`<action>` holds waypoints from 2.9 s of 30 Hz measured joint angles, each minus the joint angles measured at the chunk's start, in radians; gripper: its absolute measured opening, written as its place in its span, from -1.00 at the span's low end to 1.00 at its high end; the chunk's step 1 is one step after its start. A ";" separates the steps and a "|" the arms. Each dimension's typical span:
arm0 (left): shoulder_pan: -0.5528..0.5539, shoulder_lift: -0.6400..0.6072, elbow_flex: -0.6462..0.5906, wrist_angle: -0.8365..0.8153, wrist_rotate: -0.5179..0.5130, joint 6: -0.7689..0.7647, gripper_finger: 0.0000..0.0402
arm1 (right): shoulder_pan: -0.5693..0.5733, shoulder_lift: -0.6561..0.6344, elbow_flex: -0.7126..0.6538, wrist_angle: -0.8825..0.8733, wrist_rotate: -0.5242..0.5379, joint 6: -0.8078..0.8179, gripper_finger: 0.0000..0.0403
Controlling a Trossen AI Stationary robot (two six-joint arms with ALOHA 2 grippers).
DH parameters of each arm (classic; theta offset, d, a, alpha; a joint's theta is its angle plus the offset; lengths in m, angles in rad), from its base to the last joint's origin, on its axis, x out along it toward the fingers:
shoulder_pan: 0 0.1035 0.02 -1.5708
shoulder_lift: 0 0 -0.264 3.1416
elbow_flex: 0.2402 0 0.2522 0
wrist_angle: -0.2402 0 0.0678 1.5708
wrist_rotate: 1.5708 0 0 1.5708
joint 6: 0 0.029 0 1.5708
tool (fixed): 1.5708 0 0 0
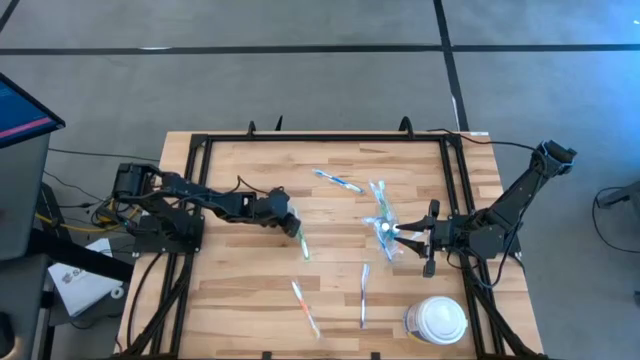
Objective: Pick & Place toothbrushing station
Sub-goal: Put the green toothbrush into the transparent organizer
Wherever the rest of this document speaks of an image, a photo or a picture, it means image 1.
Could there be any white box on left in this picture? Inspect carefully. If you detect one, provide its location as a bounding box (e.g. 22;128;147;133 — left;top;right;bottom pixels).
47;237;125;318

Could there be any grey cabinet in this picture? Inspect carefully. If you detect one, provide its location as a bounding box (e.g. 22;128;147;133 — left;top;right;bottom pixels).
0;132;52;262

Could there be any black base cable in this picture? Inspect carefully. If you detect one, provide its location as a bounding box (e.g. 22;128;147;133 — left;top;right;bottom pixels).
125;252;166;351

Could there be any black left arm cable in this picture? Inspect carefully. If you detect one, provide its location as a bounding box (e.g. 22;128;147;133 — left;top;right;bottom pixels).
234;174;286;199

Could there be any thin black floor cable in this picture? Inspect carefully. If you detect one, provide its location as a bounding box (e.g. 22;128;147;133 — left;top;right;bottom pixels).
47;147;161;164
42;169;99;210

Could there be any black device with light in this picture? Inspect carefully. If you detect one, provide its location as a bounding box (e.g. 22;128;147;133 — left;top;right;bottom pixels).
0;310;25;360

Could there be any black cable to right arm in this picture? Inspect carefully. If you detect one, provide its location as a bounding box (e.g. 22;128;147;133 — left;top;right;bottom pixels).
427;128;544;154

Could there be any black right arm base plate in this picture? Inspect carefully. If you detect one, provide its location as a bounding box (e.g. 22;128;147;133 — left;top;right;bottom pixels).
449;214;522;256

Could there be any white purple toothbrush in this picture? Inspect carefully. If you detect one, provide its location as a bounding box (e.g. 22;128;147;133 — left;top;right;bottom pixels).
358;263;371;330

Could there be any black floor cable loop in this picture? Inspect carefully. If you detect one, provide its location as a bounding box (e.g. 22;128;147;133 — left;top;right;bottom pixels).
591;185;640;255

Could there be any grey stand leg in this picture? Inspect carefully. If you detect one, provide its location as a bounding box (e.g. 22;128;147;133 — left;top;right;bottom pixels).
596;178;640;210

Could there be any clear plastic cup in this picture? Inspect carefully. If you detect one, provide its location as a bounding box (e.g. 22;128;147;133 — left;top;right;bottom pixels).
372;202;407;266

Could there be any monitor with blue screen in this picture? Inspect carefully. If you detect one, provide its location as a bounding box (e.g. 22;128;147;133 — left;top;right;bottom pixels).
0;72;67;150

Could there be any orange toothbrush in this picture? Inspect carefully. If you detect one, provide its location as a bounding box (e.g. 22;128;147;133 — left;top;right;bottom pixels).
291;279;323;340

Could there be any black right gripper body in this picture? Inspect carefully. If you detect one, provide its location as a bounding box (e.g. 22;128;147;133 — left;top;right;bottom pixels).
422;200;455;278

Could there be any black desk bar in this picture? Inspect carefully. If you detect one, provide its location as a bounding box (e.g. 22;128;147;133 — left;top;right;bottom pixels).
27;227;135;284

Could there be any black cable bundle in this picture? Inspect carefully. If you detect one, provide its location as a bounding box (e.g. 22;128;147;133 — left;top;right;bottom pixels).
89;194;146;236

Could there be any black metal table frame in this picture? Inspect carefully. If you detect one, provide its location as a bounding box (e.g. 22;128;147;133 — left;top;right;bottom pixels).
112;130;551;360

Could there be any teal white toothbrush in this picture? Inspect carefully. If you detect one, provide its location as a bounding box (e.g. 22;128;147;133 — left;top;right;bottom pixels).
368;180;389;221

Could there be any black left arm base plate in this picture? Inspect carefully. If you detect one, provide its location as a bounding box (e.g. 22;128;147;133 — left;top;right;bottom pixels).
132;212;206;256

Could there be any dark grey box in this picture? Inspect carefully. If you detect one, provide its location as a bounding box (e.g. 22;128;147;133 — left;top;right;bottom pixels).
0;253;51;360

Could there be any yellow cable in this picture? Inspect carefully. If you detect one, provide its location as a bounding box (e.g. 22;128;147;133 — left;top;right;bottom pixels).
34;197;141;235

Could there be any tub with white lid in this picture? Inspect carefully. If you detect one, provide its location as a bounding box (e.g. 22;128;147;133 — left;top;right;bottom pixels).
402;295;470;346

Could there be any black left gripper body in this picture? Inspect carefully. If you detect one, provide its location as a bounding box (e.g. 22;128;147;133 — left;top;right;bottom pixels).
273;192;303;239

